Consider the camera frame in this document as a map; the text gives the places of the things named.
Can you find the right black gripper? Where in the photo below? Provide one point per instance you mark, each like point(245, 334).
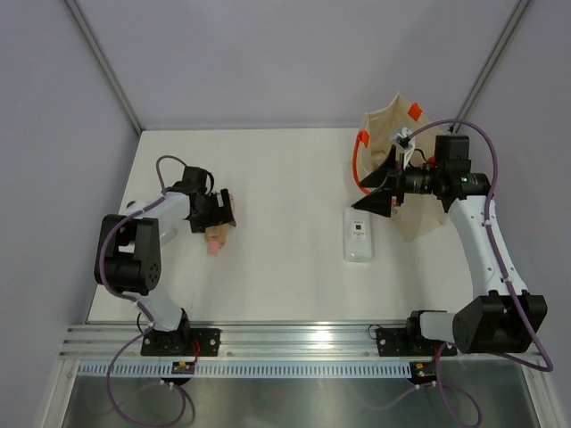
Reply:
point(385, 175)

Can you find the aluminium mounting rail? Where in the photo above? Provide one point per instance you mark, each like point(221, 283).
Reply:
point(236, 341)

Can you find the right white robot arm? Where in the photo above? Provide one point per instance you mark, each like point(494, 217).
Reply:
point(504, 317)

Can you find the white slotted cable duct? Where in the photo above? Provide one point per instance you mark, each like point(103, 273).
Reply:
point(250, 369)

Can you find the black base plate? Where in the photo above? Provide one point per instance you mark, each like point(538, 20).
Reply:
point(203, 341)
point(397, 342)

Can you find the white rectangular bottle black cap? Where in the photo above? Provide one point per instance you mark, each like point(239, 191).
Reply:
point(357, 236)

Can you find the canvas tote bag orange handles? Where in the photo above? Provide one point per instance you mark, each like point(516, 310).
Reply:
point(395, 171)

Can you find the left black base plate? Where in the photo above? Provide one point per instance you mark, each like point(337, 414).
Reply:
point(203, 341)

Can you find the peach bottle pink cap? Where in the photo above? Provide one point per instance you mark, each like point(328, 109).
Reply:
point(219, 221)

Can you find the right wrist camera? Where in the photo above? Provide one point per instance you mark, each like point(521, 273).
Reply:
point(402, 140)

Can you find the aluminium frame post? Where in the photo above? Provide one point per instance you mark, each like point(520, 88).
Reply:
point(81, 21)
point(493, 58)

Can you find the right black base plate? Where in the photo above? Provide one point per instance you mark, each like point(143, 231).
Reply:
point(397, 342)

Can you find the right aluminium frame post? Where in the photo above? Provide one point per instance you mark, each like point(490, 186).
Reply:
point(493, 58)

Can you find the left aluminium frame post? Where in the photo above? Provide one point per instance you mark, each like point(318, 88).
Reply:
point(81, 21)

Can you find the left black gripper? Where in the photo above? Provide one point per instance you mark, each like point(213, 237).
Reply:
point(221, 215)

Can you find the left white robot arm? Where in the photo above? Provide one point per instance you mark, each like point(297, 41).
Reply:
point(128, 260)

